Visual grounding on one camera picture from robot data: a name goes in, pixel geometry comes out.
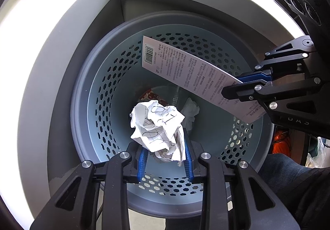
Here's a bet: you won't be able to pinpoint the person's dark trousers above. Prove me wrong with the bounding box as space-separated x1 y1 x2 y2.
258 153 330 230

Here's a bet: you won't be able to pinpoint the translucent plastic bag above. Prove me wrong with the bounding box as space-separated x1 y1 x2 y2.
305 137 330 168

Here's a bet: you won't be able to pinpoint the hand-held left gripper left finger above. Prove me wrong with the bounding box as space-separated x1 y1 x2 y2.
30 142 149 230

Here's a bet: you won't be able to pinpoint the white printed paper tag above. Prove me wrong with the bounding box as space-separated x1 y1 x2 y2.
142 36 267 124

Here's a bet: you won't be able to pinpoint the white tissue wad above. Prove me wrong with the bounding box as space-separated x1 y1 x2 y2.
180 97 200 132

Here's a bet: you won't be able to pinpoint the grey perforated wastebasket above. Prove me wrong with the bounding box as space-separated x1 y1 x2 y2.
70 12 274 219

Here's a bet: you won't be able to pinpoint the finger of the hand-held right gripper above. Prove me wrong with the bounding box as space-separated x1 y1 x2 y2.
237 36 314 84
221 77 323 113

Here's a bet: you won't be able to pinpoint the white paper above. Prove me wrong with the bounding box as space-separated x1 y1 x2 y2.
130 100 186 167

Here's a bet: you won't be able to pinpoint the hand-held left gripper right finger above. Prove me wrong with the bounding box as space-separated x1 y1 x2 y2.
182 129 302 230

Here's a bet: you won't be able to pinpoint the red patterned wrapper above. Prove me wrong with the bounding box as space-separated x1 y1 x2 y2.
139 90 168 107

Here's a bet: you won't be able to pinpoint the orange cable bundle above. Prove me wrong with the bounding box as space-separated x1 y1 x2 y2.
273 129 291 155

